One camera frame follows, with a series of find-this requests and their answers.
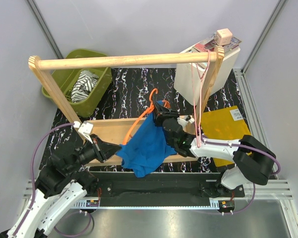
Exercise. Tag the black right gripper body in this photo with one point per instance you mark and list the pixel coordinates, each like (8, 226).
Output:
(159, 120)

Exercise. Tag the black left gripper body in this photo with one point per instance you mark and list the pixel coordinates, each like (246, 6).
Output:
(90, 152)

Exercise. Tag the orange plastic hanger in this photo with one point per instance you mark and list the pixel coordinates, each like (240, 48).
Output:
(133, 129)

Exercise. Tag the blue tank top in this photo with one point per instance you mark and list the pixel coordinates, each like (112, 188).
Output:
(147, 150)

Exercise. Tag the pink wire hanger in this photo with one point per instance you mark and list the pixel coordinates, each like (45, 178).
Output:
(197, 107)

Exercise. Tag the striped white tank top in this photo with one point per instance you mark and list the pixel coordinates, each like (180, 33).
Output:
(83, 86)

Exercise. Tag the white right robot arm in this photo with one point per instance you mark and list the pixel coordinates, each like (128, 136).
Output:
(253, 161)

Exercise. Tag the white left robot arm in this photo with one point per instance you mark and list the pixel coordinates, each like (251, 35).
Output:
(52, 193)

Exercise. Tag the wooden clothes rack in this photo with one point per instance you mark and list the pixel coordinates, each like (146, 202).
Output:
(114, 130)

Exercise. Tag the white storage box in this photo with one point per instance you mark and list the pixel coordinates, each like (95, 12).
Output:
(187, 84)

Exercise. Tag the yellow padded envelope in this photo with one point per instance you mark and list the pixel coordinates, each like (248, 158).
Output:
(224, 124)

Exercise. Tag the green plastic basket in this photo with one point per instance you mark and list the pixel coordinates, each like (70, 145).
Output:
(66, 79)

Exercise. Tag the stack of books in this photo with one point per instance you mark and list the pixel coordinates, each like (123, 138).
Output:
(210, 44)

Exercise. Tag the beige cube power socket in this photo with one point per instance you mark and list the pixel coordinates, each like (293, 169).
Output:
(223, 36)

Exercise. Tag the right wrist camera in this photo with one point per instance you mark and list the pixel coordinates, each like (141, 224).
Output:
(183, 121)

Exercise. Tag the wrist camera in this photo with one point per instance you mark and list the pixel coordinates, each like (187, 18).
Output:
(183, 121)
(85, 129)

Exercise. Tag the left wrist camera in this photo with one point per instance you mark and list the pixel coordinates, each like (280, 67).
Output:
(85, 129)

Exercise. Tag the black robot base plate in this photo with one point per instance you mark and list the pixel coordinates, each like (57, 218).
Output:
(126, 191)

